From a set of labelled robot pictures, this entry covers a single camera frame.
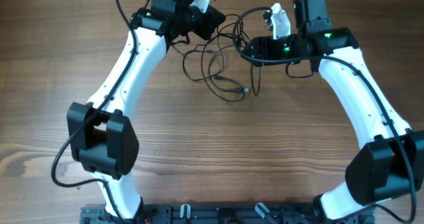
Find camera cable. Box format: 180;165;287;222
50;0;140;223
231;6;418;224

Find black usb cables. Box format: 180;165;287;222
168;13;262;103

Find right camera cable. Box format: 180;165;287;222
231;6;418;224

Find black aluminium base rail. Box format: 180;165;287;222
79;203;375;224

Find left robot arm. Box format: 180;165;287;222
66;0;225;223

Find left camera cable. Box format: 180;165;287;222
50;0;140;223

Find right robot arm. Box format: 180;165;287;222
240;0;423;223

